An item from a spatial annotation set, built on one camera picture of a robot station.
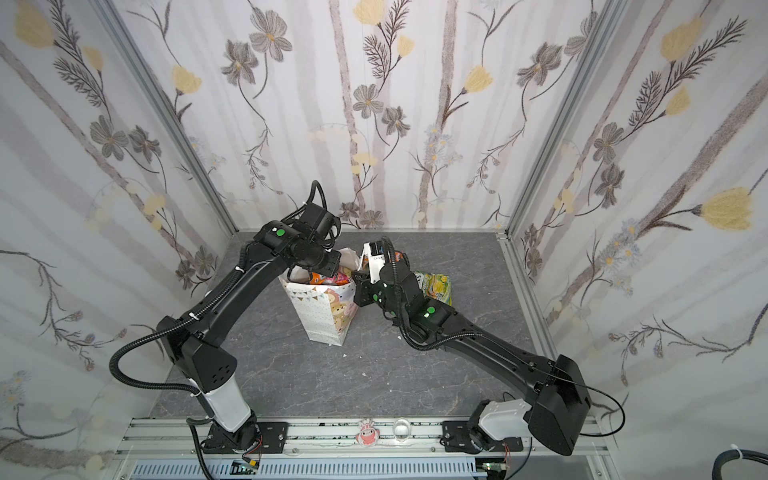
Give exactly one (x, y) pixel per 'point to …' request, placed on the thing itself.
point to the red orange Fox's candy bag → (316, 279)
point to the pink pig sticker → (368, 434)
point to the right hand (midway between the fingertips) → (347, 266)
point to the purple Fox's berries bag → (338, 279)
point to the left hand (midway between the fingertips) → (332, 258)
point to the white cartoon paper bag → (325, 311)
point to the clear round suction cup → (401, 429)
